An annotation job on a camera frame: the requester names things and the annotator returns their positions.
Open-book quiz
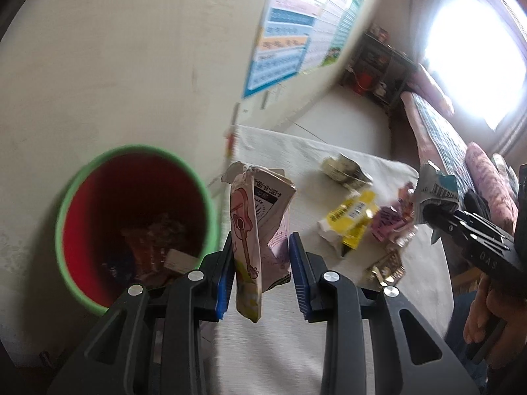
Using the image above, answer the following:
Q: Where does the pink guitar print carton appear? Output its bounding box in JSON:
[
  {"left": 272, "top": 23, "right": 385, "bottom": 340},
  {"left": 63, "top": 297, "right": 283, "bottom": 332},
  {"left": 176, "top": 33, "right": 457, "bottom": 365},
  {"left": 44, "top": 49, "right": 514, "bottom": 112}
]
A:
[{"left": 221, "top": 161, "right": 297, "bottom": 324}]

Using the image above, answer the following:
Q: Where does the red bin with green rim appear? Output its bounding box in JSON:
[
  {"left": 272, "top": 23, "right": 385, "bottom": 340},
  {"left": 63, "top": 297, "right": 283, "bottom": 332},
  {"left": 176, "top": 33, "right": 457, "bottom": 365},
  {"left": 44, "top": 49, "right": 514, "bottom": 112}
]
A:
[{"left": 55, "top": 144, "right": 219, "bottom": 317}]

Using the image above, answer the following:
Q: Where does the bright window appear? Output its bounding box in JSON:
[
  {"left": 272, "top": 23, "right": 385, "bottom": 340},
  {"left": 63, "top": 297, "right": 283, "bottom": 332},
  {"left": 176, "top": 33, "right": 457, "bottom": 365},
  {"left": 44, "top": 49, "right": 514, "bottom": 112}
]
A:
[{"left": 424, "top": 0, "right": 521, "bottom": 130}]

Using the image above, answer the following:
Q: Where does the bed with plaid blanket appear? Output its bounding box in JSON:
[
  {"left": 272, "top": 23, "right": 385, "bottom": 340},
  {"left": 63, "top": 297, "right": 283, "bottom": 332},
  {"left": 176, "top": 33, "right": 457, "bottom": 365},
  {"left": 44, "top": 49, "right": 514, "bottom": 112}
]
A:
[{"left": 399, "top": 91, "right": 519, "bottom": 231}]

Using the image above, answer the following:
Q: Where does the black garment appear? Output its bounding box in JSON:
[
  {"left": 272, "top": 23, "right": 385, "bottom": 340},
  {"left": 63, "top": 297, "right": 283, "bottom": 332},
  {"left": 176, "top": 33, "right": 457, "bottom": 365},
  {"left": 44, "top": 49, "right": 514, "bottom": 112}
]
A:
[{"left": 464, "top": 191, "right": 492, "bottom": 219}]

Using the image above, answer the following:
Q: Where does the pink folded quilt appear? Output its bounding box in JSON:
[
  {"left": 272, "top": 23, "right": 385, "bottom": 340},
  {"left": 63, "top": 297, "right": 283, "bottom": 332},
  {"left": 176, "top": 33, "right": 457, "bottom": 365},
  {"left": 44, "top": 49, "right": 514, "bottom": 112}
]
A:
[{"left": 418, "top": 64, "right": 456, "bottom": 116}]

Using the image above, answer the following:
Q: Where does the white teal carton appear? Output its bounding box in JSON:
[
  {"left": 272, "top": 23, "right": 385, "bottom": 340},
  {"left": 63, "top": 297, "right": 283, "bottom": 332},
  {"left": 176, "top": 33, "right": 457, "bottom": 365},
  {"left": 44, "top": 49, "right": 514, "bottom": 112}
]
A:
[{"left": 414, "top": 160, "right": 459, "bottom": 243}]

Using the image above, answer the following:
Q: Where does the green bordered wall poster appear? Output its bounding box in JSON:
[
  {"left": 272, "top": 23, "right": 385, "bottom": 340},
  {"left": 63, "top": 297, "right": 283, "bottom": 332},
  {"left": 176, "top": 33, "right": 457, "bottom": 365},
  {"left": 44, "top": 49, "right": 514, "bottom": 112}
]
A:
[{"left": 321, "top": 0, "right": 365, "bottom": 66}]

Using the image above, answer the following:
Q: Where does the white chart wall poster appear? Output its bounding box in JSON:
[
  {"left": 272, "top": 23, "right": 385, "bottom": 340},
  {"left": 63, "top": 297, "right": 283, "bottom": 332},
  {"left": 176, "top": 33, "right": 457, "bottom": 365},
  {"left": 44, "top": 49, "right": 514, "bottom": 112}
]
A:
[{"left": 300, "top": 0, "right": 348, "bottom": 70}]

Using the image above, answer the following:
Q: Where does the crumpled cream printed wrapper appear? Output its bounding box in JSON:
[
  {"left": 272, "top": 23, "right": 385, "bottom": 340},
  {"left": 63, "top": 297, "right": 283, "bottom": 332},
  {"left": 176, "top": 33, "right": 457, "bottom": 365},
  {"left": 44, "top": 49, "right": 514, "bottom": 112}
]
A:
[{"left": 321, "top": 153, "right": 373, "bottom": 190}]

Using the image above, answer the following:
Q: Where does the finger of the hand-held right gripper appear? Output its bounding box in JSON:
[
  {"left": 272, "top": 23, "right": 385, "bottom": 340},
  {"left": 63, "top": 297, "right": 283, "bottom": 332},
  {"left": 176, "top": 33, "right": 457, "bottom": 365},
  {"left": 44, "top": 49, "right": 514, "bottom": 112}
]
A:
[
  {"left": 453, "top": 211, "right": 513, "bottom": 248},
  {"left": 423, "top": 203, "right": 515, "bottom": 274}
]

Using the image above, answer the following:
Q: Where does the dark metal shelf rack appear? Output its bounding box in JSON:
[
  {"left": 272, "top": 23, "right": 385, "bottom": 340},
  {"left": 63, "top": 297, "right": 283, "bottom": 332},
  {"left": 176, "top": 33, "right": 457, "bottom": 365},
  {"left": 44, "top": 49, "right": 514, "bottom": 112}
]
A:
[{"left": 340, "top": 25, "right": 418, "bottom": 116}]

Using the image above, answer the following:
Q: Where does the pink pillow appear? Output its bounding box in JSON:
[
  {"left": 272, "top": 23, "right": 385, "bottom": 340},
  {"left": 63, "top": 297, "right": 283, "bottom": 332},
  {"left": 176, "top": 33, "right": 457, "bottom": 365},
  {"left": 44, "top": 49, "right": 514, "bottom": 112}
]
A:
[{"left": 465, "top": 142, "right": 519, "bottom": 231}]

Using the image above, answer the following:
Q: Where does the red bucket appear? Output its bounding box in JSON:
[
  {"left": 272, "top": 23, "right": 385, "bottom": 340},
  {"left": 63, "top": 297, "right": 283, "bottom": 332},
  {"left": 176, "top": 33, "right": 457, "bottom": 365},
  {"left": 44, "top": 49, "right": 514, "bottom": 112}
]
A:
[{"left": 354, "top": 73, "right": 376, "bottom": 93}]

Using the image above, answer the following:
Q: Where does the blue bordered wall poster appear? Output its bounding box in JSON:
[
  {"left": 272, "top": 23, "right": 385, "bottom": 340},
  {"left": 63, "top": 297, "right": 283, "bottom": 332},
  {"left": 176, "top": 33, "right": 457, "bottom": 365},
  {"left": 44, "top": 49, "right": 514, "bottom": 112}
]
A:
[{"left": 243, "top": 0, "right": 326, "bottom": 99}]

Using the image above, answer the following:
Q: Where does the yellow packet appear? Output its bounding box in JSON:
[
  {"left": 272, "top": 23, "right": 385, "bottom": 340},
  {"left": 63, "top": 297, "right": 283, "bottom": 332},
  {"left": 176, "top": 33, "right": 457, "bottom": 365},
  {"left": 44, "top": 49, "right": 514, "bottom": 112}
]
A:
[{"left": 317, "top": 189, "right": 379, "bottom": 258}]

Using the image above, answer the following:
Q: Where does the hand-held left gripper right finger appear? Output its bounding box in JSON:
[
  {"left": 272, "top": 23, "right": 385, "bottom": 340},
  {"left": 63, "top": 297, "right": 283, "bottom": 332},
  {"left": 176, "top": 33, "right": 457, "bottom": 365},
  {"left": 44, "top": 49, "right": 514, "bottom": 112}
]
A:
[{"left": 289, "top": 232, "right": 480, "bottom": 395}]

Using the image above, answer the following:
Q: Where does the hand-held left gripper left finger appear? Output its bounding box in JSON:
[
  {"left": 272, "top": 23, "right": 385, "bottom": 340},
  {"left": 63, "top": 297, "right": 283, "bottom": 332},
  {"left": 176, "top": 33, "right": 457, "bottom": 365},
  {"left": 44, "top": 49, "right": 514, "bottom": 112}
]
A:
[{"left": 47, "top": 232, "right": 235, "bottom": 395}]

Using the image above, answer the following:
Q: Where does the person's right hand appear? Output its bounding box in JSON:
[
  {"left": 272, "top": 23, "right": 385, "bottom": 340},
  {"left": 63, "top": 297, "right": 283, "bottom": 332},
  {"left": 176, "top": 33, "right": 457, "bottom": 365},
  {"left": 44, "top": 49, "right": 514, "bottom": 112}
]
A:
[{"left": 463, "top": 277, "right": 527, "bottom": 345}]

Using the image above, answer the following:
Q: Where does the purple pink wrapper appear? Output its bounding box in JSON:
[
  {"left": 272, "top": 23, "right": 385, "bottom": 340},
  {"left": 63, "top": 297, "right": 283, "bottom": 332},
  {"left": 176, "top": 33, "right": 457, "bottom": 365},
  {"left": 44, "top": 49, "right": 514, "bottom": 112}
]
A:
[{"left": 373, "top": 183, "right": 421, "bottom": 248}]

